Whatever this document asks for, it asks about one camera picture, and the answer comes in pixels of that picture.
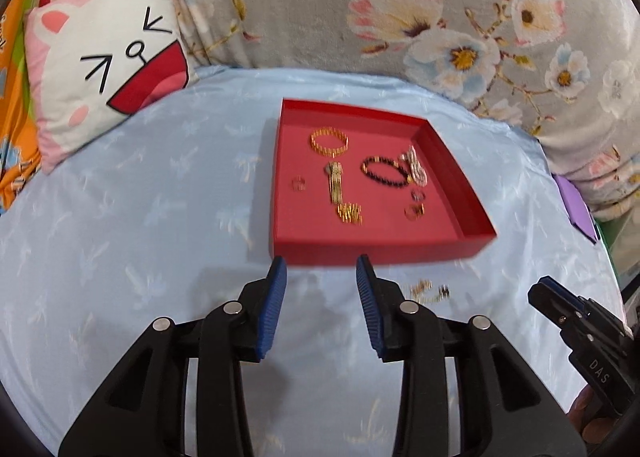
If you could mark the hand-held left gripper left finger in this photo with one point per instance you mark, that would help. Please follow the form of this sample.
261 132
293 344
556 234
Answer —
270 317

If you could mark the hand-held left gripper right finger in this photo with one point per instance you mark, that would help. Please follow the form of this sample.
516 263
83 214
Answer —
371 312

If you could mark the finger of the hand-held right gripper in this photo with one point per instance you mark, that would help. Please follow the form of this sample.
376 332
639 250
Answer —
565 293
550 302

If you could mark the red cardboard box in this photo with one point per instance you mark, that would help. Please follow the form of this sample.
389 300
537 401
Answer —
320 222

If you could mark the small silver hoop earring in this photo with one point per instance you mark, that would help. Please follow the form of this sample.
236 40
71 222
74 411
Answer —
298 183

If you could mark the gold woven bangle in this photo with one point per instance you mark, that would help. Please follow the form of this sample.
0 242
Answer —
314 143

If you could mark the person's right hand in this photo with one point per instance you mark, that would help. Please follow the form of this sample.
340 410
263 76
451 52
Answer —
590 417

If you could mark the green object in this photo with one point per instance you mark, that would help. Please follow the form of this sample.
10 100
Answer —
607 242

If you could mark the light blue bedsheet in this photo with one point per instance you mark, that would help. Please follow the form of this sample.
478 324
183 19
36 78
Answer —
125 237

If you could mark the white pink cat pillow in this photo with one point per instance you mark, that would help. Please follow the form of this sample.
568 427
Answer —
75 87

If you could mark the grey floral blanket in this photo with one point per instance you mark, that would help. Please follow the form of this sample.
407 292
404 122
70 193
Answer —
300 2

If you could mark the colourful cartoon bedsheet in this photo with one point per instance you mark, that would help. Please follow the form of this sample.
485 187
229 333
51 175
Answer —
15 87

